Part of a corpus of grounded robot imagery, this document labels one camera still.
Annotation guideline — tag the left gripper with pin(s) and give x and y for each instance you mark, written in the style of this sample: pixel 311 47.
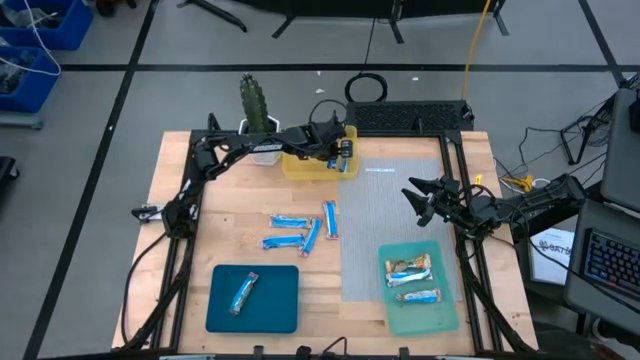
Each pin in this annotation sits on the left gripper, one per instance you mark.
pixel 322 140

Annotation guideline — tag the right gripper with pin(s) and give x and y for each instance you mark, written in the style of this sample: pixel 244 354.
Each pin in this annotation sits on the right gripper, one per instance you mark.
pixel 450 205

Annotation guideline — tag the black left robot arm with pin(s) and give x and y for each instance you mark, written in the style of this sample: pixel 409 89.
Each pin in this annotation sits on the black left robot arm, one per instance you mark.
pixel 260 146

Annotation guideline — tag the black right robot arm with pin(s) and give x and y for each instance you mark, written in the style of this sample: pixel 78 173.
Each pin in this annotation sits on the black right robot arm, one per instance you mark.
pixel 540 202

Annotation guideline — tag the yellow translucent plastic bin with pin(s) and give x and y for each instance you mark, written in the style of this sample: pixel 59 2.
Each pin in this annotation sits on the yellow translucent plastic bin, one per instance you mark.
pixel 300 170

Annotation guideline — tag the grey woven mat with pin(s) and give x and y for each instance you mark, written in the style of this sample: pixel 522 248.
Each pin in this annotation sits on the grey woven mat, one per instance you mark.
pixel 375 225

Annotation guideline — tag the white hexagonal plant pot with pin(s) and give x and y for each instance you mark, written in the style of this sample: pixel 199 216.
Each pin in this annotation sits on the white hexagonal plant pot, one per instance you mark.
pixel 265 159

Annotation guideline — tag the black perforated metal case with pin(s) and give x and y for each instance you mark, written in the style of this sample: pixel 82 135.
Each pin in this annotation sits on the black perforated metal case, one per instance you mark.
pixel 410 116

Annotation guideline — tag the green cactus plant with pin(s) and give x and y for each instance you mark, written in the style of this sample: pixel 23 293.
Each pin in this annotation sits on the green cactus plant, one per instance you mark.
pixel 254 105

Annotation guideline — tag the teal translucent plastic bin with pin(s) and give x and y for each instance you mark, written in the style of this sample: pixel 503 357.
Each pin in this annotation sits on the teal translucent plastic bin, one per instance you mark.
pixel 425 320

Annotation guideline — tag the white printed paper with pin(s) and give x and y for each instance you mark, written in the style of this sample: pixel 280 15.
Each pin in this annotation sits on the white printed paper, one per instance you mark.
pixel 550 265

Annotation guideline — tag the black partition screen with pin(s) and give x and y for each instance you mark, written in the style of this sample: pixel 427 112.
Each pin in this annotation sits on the black partition screen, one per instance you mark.
pixel 350 6

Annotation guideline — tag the dark blue plastic bin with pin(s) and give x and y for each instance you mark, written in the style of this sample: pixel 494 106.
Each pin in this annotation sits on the dark blue plastic bin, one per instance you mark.
pixel 280 310

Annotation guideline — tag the grey desk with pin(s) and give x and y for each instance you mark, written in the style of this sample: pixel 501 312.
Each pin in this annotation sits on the grey desk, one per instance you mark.
pixel 605 215

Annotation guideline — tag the black stand leg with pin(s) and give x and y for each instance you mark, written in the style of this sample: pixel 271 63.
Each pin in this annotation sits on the black stand leg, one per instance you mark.
pixel 215 14

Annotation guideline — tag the black backlit keyboard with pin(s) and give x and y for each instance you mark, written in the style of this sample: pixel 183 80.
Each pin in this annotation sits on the black backlit keyboard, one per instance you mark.
pixel 610 260

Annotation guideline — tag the blue plastic storage crate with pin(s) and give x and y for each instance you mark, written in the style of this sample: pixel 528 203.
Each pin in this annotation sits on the blue plastic storage crate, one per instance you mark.
pixel 75 30
pixel 42 90

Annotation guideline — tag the grey cart base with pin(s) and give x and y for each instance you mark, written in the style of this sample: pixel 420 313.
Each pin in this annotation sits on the grey cart base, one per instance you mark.
pixel 20 120

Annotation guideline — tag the black chair base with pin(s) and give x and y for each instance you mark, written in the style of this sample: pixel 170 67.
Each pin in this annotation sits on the black chair base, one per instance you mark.
pixel 6 167

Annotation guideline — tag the black aluminium table frame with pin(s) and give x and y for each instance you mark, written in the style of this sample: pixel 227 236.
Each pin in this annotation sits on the black aluminium table frame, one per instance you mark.
pixel 452 137

